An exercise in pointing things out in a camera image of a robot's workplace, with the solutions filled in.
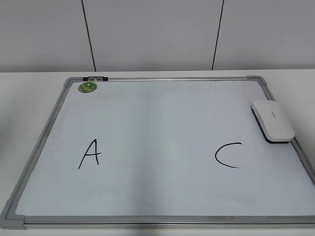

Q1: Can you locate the white whiteboard eraser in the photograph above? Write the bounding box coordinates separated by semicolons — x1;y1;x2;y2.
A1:
251;100;295;144

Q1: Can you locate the green round magnet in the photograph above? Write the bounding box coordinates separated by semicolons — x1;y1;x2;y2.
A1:
78;82;97;93

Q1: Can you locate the white magnetic whiteboard grey frame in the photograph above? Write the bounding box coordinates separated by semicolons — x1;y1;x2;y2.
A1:
0;76;315;230

